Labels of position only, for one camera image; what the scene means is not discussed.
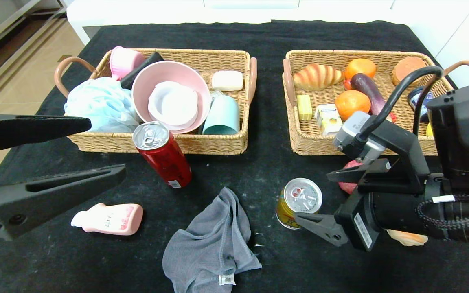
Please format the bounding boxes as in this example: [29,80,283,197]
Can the yellow drink can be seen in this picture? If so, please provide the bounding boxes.
[276,178,323,230]

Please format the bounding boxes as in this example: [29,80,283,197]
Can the grey cloth with tag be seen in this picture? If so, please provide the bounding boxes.
[162,187,263,293]

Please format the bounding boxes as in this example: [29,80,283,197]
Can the red peach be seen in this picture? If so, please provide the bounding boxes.
[338,160,366,195]

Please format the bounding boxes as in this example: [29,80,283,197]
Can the long striped bread roll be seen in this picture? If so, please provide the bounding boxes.
[386,229,428,247]

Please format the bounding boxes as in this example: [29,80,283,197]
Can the teal plastic cup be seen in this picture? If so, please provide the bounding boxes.
[202,95,240,135]

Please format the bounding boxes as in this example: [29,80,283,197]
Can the white soap bar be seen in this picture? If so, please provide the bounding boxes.
[211,70,244,92]

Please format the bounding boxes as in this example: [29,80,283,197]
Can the red soda can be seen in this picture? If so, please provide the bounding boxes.
[133,121,193,188]

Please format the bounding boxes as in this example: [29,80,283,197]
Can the white dish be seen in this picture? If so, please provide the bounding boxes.
[148,81,199,130]

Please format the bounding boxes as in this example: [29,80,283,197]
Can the yellow butter block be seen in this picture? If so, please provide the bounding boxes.
[297,94,313,121]

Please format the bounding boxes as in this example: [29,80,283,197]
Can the small juice carton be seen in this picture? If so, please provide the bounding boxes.
[315,104,344,136]

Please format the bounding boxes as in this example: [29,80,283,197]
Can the pink bowl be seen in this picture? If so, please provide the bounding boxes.
[132,61,212,134]

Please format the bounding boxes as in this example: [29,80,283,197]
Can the croissant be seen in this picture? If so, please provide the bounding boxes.
[293,63,345,91]

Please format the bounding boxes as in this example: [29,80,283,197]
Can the black tube bottle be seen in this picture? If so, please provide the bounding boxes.
[121,52,165,90]

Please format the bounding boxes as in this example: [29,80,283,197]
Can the orange fruit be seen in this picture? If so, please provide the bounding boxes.
[335,90,371,122]
[344,58,377,81]

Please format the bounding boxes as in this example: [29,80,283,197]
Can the pink ribbed cup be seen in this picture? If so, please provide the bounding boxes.
[110,46,147,81]

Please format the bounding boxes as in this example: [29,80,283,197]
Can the light blue bath pouf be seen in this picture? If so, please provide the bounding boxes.
[64,77,140,133]

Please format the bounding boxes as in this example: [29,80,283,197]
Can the pink lotion bottle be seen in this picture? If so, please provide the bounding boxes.
[71,203,144,236]

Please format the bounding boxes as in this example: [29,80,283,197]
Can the purple eggplant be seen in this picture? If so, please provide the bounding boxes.
[350,73,396,122]

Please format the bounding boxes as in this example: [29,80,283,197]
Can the white low cabinet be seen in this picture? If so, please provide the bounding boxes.
[66,0,469,57]

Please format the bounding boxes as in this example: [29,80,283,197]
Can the round brown bun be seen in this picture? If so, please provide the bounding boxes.
[392,56,427,87]

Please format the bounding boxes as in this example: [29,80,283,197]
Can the dark blue tin can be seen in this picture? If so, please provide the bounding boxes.
[407,86,435,122]

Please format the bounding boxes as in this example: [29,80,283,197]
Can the wicker basket brown handles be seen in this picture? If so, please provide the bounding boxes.
[54,49,258,155]
[283,50,469,156]

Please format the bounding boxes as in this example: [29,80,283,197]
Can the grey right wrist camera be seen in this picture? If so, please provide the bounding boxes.
[333,111,388,165]

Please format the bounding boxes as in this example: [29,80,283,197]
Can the black right camera bracket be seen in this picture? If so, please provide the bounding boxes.
[375,120,431,192]

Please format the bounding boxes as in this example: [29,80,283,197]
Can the black right camera cable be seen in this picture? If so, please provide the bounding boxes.
[361,65,445,141]

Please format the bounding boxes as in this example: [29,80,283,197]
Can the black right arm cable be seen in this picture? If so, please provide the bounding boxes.
[416,197,469,229]

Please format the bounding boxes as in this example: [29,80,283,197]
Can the grey metal rail frame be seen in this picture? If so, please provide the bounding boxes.
[0,0,68,61]

